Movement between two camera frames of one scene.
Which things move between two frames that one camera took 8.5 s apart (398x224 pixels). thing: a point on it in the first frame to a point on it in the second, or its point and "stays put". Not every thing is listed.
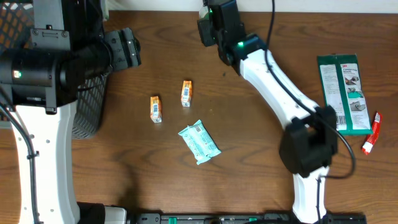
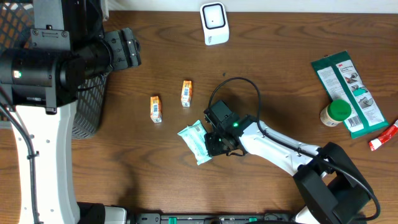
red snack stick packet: (372, 138) to (388, 134)
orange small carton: (155, 109) stays put
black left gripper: (124, 51) stays put
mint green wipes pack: (203, 145) stays put
